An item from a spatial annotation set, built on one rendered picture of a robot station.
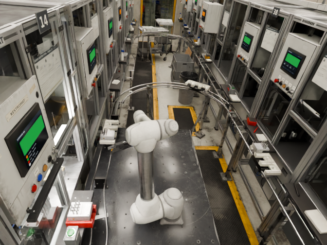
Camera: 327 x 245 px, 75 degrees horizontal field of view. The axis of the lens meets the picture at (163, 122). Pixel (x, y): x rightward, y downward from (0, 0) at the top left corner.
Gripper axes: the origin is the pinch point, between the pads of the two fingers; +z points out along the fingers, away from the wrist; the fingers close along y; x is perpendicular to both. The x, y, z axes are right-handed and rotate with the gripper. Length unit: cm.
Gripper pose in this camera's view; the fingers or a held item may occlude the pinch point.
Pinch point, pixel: (113, 148)
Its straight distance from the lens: 196.7
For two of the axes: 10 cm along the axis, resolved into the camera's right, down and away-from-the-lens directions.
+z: -9.4, 3.4, 0.9
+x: 2.7, 8.6, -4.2
